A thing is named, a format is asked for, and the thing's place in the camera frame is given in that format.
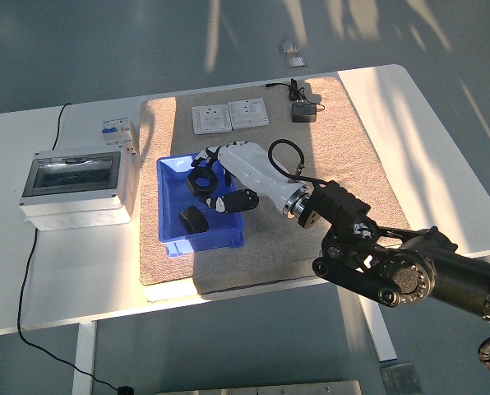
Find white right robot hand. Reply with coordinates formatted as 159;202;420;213
189;141;308;215

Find black hex nut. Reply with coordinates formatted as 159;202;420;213
186;167;220;198
178;205;210;235

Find blue plastic box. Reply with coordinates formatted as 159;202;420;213
156;147;247;258

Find white distribution box clear lid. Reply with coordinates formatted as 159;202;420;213
18;146;137;232

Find black power adapter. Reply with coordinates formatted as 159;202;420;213
290;102;318;123

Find grey-brown mat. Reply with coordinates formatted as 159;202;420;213
139;75;417;295

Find white circuit breaker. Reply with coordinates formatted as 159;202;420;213
100;117;140;156

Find white table leg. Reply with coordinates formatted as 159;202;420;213
337;283;398;363
72;322;98;395

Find grey metal plate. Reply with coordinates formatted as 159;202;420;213
154;380;362;395

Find white wall socket panel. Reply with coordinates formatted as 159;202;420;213
227;97;270;131
192;104;233;136

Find black adapter cord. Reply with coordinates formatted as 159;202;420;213
261;77;326;113

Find long black power cable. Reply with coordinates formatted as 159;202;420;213
16;102;135;395

